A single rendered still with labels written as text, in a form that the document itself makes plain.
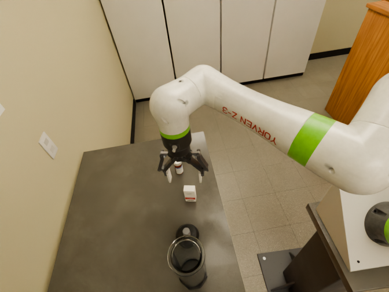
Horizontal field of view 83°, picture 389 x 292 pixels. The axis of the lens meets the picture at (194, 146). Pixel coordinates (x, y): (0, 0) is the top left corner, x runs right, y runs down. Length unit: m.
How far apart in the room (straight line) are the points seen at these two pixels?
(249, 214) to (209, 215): 1.09
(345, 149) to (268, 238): 1.56
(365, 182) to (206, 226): 0.63
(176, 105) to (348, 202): 0.66
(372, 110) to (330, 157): 0.12
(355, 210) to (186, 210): 0.62
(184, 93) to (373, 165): 0.42
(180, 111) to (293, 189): 1.81
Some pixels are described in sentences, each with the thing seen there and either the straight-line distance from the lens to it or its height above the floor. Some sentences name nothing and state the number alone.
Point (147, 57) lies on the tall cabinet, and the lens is 2.94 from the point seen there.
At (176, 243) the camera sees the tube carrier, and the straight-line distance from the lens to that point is 0.71.
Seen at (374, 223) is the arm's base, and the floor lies 1.09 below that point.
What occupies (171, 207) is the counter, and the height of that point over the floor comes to 0.94.
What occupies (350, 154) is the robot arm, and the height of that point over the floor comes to 1.50.
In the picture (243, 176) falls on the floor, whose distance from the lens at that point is 2.23.
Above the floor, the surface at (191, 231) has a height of 0.98.
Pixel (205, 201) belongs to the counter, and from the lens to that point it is 1.01.
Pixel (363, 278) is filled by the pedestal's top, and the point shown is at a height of 0.94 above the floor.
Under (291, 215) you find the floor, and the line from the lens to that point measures 2.11.
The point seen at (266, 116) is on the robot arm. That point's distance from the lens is 0.53.
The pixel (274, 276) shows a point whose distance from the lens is 1.90.
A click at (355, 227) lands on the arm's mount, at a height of 1.05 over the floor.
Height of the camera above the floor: 1.83
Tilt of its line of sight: 47 degrees down
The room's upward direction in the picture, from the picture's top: 7 degrees counter-clockwise
